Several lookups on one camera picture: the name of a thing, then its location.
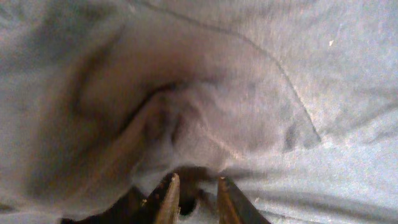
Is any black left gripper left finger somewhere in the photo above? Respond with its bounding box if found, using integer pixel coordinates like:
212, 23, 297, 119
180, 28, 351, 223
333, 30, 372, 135
136, 173, 180, 224

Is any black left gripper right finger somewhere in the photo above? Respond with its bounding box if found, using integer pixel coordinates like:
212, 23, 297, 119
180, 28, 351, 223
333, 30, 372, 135
217, 177, 271, 224

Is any black t-shirt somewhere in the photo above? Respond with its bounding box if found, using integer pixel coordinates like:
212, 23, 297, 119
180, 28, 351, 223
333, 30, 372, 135
1, 1, 397, 223

